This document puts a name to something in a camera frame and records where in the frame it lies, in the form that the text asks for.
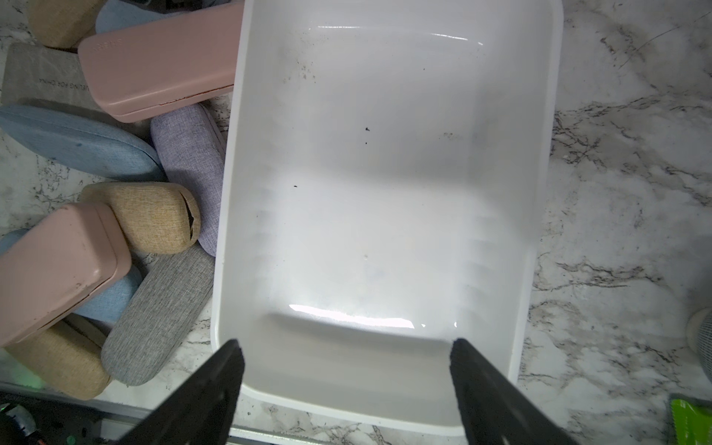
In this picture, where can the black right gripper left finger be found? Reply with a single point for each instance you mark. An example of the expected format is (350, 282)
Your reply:
(202, 410)

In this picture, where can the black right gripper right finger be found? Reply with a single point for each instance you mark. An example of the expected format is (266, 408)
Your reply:
(492, 409)

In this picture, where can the grey fabric glasses case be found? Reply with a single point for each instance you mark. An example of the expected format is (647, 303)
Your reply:
(159, 316)

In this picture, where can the tan fabric glasses case front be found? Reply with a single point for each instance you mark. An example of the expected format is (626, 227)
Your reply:
(67, 356)

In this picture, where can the purple fabric glasses case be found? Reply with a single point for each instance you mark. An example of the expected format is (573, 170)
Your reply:
(191, 149)

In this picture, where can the blue fabric glasses case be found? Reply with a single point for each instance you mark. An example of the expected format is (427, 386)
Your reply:
(108, 300)
(82, 144)

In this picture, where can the light blue glasses case back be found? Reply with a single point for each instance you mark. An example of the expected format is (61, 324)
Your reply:
(116, 15)

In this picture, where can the tan fabric glasses case middle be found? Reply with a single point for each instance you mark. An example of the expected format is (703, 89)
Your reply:
(155, 217)

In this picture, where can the pink hard glasses case lower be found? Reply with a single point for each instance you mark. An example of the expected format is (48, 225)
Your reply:
(73, 217)

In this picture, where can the pink hard glasses case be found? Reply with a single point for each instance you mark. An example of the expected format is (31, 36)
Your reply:
(146, 70)
(73, 217)

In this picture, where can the white plastic storage box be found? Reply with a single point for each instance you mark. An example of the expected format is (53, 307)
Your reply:
(385, 173)

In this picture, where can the pink hard glasses case upper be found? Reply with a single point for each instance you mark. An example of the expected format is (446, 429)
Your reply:
(146, 70)

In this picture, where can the green snack packet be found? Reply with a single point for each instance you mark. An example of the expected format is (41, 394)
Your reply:
(691, 421)

